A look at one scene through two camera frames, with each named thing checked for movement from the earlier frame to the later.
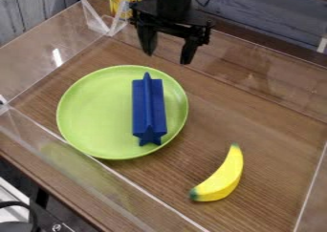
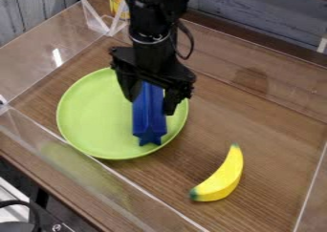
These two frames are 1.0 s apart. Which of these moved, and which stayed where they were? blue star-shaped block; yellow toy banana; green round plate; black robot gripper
Moved: black robot gripper
Stayed: green round plate; yellow toy banana; blue star-shaped block
